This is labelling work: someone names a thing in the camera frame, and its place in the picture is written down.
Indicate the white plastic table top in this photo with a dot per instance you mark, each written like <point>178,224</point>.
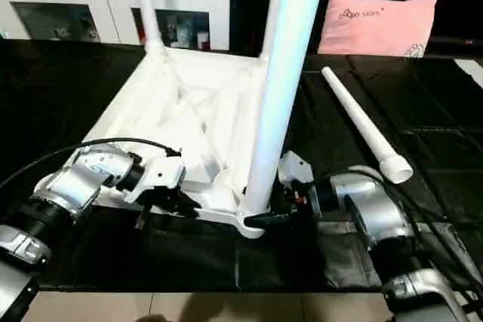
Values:
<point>170,111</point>

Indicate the white plastic table leg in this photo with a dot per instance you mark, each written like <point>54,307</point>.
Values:
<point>290,54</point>
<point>358,118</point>
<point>270,16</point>
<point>147,5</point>

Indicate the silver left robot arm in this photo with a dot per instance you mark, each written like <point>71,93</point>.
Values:
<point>87,175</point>

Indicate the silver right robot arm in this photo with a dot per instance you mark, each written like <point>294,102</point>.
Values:
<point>381,212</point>

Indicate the black work mat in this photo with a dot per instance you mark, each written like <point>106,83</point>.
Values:
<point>94,254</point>

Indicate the dark left robot foot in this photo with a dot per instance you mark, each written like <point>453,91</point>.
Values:
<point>151,318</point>

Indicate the white jar with red base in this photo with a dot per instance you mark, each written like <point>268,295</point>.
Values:
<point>203,41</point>

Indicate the red and white carton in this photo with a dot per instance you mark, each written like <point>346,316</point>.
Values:
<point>141,29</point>

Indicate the pink pillow with print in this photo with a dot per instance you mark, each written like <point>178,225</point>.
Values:
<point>377,24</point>

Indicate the white flat board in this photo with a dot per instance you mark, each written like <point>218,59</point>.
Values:
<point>469,71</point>

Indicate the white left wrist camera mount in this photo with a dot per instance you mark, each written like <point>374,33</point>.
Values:
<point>162,173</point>

